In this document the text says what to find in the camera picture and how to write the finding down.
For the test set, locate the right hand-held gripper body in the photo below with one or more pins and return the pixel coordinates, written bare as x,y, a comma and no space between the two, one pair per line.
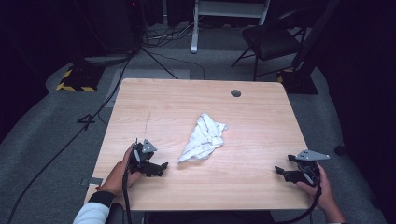
308,171

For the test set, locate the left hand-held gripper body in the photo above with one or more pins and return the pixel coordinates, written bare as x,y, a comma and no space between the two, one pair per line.
140,161

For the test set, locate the white cloth with coloured stitching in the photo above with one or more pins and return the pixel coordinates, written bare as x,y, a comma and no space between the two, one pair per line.
204,138

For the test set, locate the person's left hand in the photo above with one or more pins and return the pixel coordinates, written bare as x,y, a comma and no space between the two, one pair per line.
116,179

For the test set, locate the person's right hand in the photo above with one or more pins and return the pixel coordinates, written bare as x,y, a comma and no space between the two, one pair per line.
325,194

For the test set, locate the small black floor object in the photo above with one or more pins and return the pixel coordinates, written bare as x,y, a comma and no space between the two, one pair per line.
340,150

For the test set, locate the grey tape strip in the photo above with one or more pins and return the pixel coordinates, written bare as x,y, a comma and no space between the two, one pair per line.
93,181

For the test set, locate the person's dark lap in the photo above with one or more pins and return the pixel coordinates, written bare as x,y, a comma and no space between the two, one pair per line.
208,218

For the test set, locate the black folding chair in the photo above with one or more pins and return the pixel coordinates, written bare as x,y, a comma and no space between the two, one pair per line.
271,40

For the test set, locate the black equipment case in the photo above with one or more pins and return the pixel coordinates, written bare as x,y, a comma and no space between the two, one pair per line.
120,28

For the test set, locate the white metal stand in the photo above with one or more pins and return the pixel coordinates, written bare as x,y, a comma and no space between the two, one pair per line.
194,34

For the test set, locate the black stand with slanted post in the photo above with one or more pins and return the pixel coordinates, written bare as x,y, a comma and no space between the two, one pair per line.
300,79

